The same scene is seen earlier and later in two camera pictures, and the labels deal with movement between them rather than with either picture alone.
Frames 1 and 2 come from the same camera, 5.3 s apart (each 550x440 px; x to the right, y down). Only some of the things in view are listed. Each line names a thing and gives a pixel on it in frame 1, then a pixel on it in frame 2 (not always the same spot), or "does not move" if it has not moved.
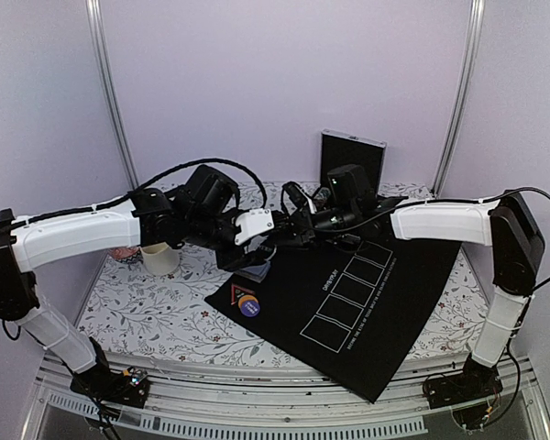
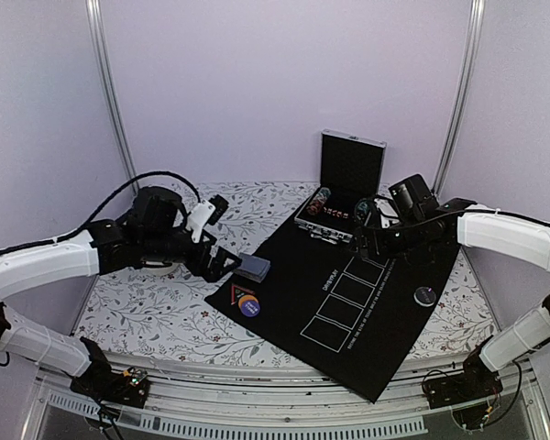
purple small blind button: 249,308 does not move
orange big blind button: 247,298 does not move
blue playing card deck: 256,272 does not move
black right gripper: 302,236 → 363,234
